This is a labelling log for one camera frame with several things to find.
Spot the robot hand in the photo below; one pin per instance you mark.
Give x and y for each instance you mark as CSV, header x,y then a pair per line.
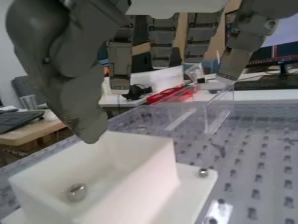
x,y
67,60

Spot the black monitor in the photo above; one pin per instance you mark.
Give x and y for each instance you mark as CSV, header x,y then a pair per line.
x,y
277,55

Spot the white desk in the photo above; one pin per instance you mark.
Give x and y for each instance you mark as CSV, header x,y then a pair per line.
x,y
257,95

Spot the wooden desk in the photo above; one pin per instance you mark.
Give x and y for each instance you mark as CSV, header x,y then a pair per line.
x,y
34,131

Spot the grey chair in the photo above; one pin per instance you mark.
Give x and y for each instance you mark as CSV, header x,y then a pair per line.
x,y
27,93

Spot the black headphones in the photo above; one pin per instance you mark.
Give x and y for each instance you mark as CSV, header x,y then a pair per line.
x,y
135,91

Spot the small white box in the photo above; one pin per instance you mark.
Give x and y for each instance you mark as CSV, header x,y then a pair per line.
x,y
134,173

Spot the red tray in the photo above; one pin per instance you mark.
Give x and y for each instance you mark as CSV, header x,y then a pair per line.
x,y
167,95

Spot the clear box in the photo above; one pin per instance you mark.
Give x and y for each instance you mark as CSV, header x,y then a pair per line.
x,y
220,106

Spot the black keyboard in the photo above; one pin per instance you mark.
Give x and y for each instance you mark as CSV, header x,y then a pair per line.
x,y
18,120

